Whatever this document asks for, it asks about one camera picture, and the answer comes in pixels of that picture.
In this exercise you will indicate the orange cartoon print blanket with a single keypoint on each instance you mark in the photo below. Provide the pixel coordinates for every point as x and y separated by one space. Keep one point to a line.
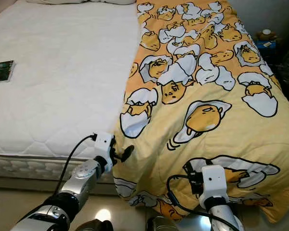
207 96

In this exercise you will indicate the dark green red book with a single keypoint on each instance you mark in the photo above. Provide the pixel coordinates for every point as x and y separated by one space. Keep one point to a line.
1 71

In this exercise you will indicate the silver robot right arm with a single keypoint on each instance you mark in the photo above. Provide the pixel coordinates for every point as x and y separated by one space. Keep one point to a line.
226 216

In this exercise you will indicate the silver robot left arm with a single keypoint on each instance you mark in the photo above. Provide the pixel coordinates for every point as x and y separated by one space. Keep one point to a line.
77 192

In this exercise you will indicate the white quilted mattress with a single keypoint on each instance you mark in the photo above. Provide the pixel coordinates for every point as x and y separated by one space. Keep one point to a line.
62 82

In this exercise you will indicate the beige bolster pillow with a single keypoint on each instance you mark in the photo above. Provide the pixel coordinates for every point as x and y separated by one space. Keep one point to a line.
65 2
113 2

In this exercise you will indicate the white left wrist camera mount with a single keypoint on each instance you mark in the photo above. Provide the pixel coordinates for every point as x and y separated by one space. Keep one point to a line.
105 146

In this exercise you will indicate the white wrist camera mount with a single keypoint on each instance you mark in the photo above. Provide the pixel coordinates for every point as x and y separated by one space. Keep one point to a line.
214 184
105 146

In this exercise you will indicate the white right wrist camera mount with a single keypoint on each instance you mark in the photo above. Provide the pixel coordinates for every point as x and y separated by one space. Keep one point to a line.
214 184

